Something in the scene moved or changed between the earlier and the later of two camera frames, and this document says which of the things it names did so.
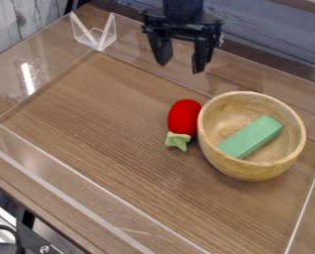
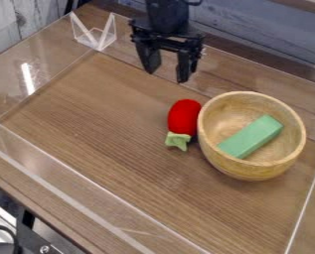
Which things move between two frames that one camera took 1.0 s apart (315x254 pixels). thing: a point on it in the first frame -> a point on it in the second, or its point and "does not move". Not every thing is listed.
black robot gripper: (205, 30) -> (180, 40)
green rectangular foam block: (249, 137) does not move
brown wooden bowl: (226, 115) does not move
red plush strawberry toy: (184, 116) does not move
